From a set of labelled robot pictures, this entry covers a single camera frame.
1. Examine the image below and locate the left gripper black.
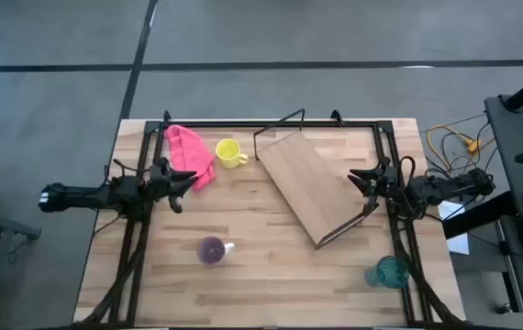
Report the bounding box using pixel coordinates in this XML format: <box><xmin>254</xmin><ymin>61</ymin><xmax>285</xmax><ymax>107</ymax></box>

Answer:
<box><xmin>149</xmin><ymin>158</ymin><xmax>198</xmax><ymax>215</ymax></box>

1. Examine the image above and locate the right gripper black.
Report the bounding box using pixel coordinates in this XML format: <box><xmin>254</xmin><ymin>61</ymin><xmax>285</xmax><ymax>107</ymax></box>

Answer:
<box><xmin>347</xmin><ymin>158</ymin><xmax>400</xmax><ymax>215</ymax></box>

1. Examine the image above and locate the yellow mug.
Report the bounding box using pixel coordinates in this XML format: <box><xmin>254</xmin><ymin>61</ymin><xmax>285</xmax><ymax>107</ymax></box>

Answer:
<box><xmin>215</xmin><ymin>138</ymin><xmax>250</xmax><ymax>170</ymax></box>

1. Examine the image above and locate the purple mug with white handle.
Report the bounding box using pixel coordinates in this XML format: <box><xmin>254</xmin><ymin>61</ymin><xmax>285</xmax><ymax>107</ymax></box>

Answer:
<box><xmin>196</xmin><ymin>236</ymin><xmax>236</xmax><ymax>267</ymax></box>

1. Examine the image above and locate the teal faceted plastic tumbler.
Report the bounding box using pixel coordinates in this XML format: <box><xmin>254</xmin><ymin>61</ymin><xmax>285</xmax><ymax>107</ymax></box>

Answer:
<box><xmin>364</xmin><ymin>255</ymin><xmax>411</xmax><ymax>290</ymax></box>

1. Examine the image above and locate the pink cloth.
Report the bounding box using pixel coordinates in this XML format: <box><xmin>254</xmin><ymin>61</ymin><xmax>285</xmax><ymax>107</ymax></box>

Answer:
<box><xmin>163</xmin><ymin>124</ymin><xmax>217</xmax><ymax>193</ymax></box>

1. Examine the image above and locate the white paper sheet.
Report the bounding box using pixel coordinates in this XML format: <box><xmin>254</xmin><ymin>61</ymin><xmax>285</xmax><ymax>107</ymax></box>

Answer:
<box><xmin>437</xmin><ymin>200</ymin><xmax>472</xmax><ymax>256</ymax></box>

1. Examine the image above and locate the black slanted beam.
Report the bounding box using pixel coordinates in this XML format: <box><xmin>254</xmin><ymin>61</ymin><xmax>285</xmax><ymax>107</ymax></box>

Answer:
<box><xmin>442</xmin><ymin>190</ymin><xmax>519</xmax><ymax>240</ymax></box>

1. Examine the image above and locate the dark grey desk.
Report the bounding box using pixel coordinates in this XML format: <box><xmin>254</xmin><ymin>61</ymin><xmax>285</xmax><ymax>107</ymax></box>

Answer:
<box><xmin>484</xmin><ymin>93</ymin><xmax>523</xmax><ymax>330</ymax></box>

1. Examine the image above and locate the black aluminium table frame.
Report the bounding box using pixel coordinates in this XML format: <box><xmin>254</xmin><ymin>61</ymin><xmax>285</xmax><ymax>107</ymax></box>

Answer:
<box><xmin>72</xmin><ymin>109</ymin><xmax>464</xmax><ymax>330</ymax></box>

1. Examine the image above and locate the black floor cable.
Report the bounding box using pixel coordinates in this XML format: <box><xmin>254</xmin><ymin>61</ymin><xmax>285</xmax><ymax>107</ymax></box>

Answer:
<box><xmin>440</xmin><ymin>121</ymin><xmax>492</xmax><ymax>173</ymax></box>

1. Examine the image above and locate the yellow cable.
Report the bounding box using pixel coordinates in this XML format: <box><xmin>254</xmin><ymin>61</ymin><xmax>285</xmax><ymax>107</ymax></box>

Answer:
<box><xmin>426</xmin><ymin>124</ymin><xmax>483</xmax><ymax>160</ymax></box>

